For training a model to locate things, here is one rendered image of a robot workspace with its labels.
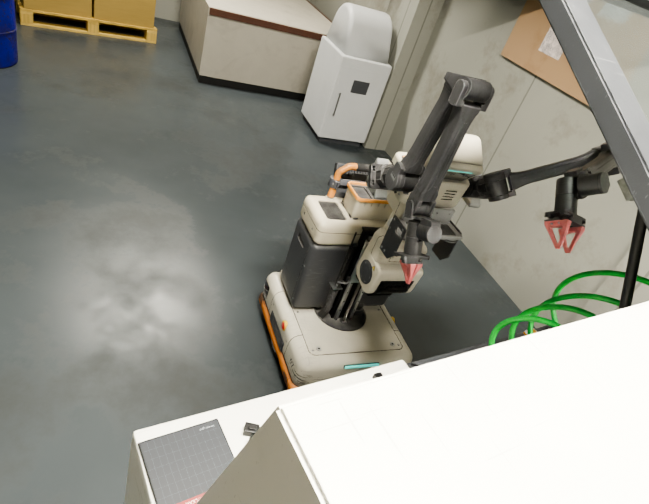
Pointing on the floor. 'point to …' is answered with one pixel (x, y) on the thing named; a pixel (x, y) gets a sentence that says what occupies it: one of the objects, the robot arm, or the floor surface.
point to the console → (471, 428)
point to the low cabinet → (254, 43)
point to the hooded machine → (349, 75)
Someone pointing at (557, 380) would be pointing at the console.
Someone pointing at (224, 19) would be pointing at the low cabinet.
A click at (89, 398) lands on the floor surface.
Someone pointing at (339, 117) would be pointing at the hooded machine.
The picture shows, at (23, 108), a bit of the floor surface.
